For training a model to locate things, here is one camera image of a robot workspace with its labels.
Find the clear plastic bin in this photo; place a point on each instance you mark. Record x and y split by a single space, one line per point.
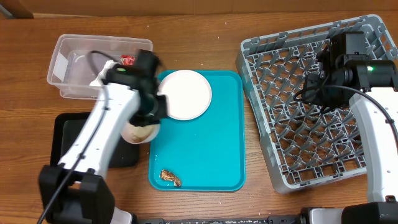
69 70

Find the black table edge rail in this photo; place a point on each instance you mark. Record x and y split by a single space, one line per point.
217 221

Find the grey dishwasher rack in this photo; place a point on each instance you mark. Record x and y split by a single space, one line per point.
302 147

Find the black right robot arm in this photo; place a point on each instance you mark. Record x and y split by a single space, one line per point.
368 88

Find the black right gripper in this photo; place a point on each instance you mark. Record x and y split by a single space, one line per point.
313 98

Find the teal plastic tray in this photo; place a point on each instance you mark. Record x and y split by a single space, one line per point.
206 153

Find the pink round plate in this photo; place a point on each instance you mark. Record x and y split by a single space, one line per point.
188 94

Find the brown food scrap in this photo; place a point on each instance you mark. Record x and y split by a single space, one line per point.
169 176

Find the red snack wrapper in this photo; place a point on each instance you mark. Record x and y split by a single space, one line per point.
127 60

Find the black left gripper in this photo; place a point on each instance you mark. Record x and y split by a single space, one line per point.
140 121

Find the black tray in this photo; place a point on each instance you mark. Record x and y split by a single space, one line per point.
67 127

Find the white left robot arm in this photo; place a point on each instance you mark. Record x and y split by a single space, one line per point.
74 191

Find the pink bowl with rice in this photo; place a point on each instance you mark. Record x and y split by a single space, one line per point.
138 135

